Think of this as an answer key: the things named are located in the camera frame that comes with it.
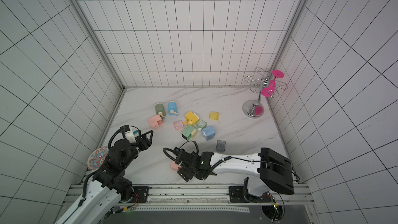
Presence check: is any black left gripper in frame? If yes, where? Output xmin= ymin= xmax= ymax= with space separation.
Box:
xmin=122 ymin=131 xmax=154 ymax=169

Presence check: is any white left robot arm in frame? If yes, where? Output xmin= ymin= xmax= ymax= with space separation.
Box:
xmin=57 ymin=125 xmax=153 ymax=224

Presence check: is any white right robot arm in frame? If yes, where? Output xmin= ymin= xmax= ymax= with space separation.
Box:
xmin=163 ymin=146 xmax=297 ymax=197

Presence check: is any mint green pencil sharpener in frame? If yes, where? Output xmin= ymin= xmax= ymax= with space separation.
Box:
xmin=181 ymin=125 xmax=197 ymax=141

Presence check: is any clear grey sharpener tray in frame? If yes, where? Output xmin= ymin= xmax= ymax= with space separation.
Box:
xmin=216 ymin=140 xmax=226 ymax=152

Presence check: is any clear pink sharpener tray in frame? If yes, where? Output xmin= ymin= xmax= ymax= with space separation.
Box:
xmin=173 ymin=120 xmax=185 ymax=131

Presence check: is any clear mint sharpener tray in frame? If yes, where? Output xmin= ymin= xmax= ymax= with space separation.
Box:
xmin=195 ymin=119 xmax=207 ymax=129

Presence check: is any yellow pencil sharpener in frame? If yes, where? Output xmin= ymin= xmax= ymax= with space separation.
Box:
xmin=183 ymin=112 xmax=200 ymax=125

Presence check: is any clear yellow sharpener tray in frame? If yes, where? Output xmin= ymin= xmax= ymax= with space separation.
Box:
xmin=209 ymin=112 xmax=219 ymax=121

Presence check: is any patterned ceramic plate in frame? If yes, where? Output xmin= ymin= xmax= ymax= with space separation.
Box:
xmin=87 ymin=147 xmax=109 ymax=171

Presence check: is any chrome cup holder stand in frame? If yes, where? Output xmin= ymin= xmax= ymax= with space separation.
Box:
xmin=242 ymin=67 xmax=288 ymax=119

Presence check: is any magenta plastic goblet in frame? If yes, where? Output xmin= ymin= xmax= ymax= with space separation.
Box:
xmin=261 ymin=69 xmax=285 ymax=98

